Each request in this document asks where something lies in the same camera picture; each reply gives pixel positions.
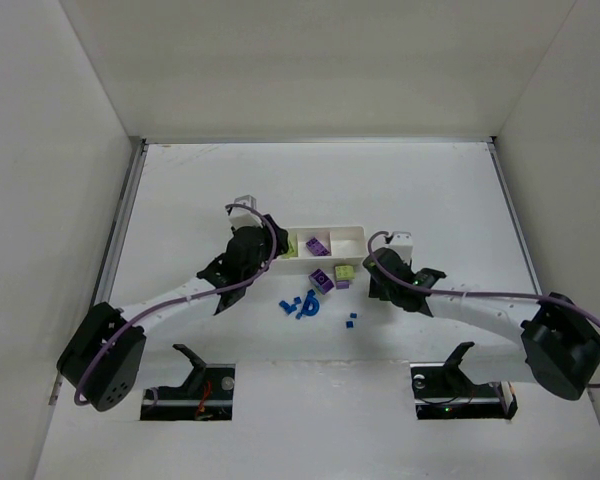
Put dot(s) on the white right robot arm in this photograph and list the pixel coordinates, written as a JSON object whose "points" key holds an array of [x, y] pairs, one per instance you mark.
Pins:
{"points": [[548, 340]]}

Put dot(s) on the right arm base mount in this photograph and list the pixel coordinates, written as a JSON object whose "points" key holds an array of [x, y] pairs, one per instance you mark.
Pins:
{"points": [[443, 392]]}

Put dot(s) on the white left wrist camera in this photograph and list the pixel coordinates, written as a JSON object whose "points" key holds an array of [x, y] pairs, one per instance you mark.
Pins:
{"points": [[243, 217]]}

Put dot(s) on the green and purple lego stack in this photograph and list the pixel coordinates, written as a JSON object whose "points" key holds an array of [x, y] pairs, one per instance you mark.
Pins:
{"points": [[343, 276]]}

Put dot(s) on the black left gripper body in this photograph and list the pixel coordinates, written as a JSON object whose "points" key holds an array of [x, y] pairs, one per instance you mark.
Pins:
{"points": [[275, 237]]}

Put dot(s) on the white three-compartment tray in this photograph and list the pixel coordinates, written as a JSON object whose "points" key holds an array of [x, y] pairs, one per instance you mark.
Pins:
{"points": [[346, 246]]}

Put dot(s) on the purple round-stud lego brick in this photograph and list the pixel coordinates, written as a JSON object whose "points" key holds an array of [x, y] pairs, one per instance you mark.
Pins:
{"points": [[321, 281]]}

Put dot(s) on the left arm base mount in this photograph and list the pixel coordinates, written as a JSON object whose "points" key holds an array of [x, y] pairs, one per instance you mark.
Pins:
{"points": [[204, 395]]}

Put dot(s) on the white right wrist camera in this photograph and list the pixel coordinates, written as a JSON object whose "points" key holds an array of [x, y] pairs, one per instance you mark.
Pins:
{"points": [[402, 243]]}

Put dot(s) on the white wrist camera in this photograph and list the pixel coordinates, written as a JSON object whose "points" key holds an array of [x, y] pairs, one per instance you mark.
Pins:
{"points": [[243, 217], [402, 243]]}

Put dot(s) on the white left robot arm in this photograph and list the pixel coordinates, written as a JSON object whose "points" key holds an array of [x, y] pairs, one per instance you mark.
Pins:
{"points": [[103, 358]]}

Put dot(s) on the blue lego brick far left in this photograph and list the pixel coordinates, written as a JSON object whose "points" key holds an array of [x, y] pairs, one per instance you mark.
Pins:
{"points": [[287, 308]]}

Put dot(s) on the yellow-green lego brick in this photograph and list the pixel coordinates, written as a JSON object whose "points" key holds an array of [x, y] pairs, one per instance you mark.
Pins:
{"points": [[291, 251]]}

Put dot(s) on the blue arch lego piece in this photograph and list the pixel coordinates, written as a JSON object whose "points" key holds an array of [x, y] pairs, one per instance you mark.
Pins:
{"points": [[311, 304]]}

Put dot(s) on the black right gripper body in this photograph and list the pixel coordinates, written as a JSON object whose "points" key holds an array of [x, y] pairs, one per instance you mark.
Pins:
{"points": [[377, 270]]}

